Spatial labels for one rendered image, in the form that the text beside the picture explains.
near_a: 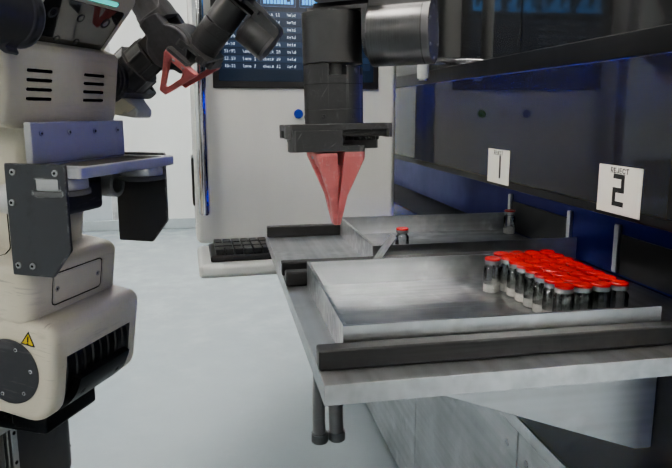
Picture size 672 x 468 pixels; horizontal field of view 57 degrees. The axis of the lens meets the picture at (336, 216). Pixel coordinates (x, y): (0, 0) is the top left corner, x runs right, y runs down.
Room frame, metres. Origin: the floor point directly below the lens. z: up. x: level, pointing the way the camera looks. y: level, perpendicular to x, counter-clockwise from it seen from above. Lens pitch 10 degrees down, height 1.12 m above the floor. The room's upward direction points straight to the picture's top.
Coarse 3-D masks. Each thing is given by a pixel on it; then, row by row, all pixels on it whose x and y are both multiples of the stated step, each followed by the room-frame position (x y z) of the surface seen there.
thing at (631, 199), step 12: (600, 168) 0.80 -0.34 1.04; (612, 168) 0.77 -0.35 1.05; (624, 168) 0.75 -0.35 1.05; (636, 168) 0.73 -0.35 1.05; (600, 180) 0.80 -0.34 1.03; (612, 180) 0.77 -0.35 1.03; (636, 180) 0.73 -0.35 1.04; (600, 192) 0.79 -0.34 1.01; (624, 192) 0.75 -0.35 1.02; (636, 192) 0.72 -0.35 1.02; (600, 204) 0.79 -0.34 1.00; (624, 204) 0.74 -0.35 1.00; (636, 204) 0.72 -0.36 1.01; (636, 216) 0.72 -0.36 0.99
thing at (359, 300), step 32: (448, 256) 0.85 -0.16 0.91; (480, 256) 0.86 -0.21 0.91; (320, 288) 0.70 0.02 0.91; (352, 288) 0.80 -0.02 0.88; (384, 288) 0.80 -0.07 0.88; (416, 288) 0.80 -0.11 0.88; (448, 288) 0.80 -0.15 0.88; (480, 288) 0.80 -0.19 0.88; (352, 320) 0.67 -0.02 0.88; (384, 320) 0.67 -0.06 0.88; (416, 320) 0.58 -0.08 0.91; (448, 320) 0.58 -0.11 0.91; (480, 320) 0.59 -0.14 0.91; (512, 320) 0.59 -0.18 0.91; (544, 320) 0.60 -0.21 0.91; (576, 320) 0.61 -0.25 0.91; (608, 320) 0.61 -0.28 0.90; (640, 320) 0.62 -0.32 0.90
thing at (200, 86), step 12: (192, 0) 1.40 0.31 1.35; (192, 12) 1.40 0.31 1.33; (192, 24) 1.40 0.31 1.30; (204, 84) 1.40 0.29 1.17; (204, 96) 1.40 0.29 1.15; (204, 108) 1.40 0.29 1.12; (204, 120) 1.40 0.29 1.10; (204, 132) 1.40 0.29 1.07; (204, 144) 1.40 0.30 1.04; (204, 156) 1.40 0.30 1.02; (204, 168) 1.40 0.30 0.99; (204, 180) 1.40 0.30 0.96; (204, 192) 1.40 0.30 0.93; (204, 204) 1.40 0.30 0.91
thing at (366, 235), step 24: (384, 216) 1.18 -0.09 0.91; (408, 216) 1.19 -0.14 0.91; (432, 216) 1.20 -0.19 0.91; (456, 216) 1.21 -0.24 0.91; (480, 216) 1.22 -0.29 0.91; (360, 240) 1.00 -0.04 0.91; (384, 240) 1.11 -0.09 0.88; (432, 240) 1.11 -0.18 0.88; (456, 240) 1.11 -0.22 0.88; (480, 240) 1.11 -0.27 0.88; (504, 240) 0.96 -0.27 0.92; (528, 240) 0.96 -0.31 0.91; (552, 240) 0.97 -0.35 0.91; (576, 240) 0.98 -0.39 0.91
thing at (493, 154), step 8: (488, 152) 1.13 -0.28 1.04; (496, 152) 1.10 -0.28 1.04; (504, 152) 1.07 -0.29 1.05; (488, 160) 1.13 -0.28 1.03; (496, 160) 1.10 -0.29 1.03; (504, 160) 1.07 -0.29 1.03; (488, 168) 1.13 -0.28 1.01; (496, 168) 1.10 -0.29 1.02; (504, 168) 1.07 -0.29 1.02; (488, 176) 1.13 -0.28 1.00; (496, 176) 1.10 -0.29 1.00; (504, 176) 1.07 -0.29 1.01; (504, 184) 1.06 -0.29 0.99
